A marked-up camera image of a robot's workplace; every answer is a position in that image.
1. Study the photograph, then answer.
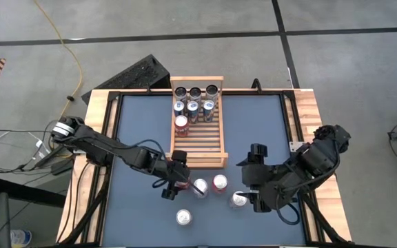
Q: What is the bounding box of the blue silver Red Bull can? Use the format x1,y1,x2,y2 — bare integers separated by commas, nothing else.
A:
173,101,185,118

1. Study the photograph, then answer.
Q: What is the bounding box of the wooden slatted shelf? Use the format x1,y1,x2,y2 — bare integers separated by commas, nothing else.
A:
165,75,230,169

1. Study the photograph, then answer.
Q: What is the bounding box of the silver Diet Coke can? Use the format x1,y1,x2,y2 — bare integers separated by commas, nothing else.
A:
228,191,248,210
176,209,193,227
192,178,209,199

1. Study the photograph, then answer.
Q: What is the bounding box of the red Fanta can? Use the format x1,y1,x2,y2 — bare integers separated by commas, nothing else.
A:
174,115,190,138
212,174,230,194

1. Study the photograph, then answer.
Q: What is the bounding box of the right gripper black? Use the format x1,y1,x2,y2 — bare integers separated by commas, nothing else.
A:
234,143,278,214

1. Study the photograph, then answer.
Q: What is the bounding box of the silver metal bracket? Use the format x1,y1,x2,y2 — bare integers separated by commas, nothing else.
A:
289,140,305,153

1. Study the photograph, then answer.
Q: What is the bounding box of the black floor cable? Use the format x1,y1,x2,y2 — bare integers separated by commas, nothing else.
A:
0,151,53,174

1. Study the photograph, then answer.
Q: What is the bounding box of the white floor cable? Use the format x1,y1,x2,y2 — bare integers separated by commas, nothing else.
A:
0,130,50,160

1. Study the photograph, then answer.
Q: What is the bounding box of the white blue floor bottle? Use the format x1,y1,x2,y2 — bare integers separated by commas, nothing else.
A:
10,229,33,247

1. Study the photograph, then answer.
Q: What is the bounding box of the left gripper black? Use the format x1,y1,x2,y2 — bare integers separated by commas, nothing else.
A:
151,150,205,201

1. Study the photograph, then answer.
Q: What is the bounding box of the Red Bull Sugarfree can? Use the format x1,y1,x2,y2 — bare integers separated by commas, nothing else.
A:
186,101,200,125
201,99,216,123

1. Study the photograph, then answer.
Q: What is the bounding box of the black floor bar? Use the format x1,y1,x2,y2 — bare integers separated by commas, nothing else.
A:
0,176,67,209

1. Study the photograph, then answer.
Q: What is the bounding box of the blue-grey table mat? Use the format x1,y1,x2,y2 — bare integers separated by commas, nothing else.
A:
101,93,308,247

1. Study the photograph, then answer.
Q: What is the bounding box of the yellow floor cable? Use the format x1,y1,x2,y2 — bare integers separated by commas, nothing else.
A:
32,0,84,159

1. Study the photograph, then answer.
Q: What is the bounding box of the white Celsius can black lid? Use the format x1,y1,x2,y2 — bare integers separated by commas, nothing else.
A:
189,86,202,103
174,86,187,103
205,84,219,103

